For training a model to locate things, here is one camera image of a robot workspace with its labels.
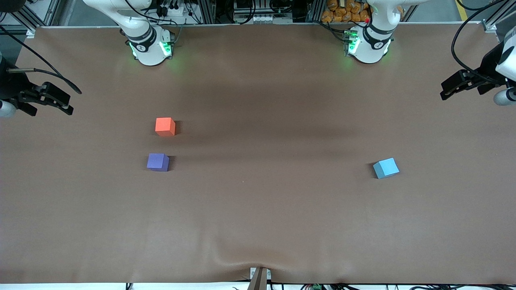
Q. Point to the orange foam block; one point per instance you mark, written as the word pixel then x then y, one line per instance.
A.
pixel 165 126

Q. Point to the white post bracket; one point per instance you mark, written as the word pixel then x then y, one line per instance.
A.
pixel 269 274

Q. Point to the brown table mat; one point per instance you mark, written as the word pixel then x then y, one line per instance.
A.
pixel 258 201

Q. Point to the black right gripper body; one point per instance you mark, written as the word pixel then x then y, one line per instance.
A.
pixel 11 86

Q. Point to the purple foam block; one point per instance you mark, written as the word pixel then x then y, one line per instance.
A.
pixel 158 162

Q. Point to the metal mat corner clamp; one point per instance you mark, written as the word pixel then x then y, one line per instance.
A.
pixel 30 33
pixel 489 27

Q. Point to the white terminal block row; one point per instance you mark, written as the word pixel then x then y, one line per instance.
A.
pixel 271 18

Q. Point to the white power strip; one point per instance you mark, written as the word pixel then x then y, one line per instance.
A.
pixel 172 9

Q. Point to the aluminium frame profile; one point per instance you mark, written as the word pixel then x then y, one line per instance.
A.
pixel 500 12
pixel 206 11
pixel 50 12

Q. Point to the bag of orange snacks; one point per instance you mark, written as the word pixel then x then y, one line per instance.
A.
pixel 342 11

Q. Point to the brown camera post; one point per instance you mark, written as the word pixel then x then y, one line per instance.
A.
pixel 258 281

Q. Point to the light blue foam block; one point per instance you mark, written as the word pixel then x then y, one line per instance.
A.
pixel 385 168

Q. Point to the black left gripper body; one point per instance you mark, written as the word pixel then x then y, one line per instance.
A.
pixel 488 64

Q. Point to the green terminal connector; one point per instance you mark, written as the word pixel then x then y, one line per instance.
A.
pixel 316 287

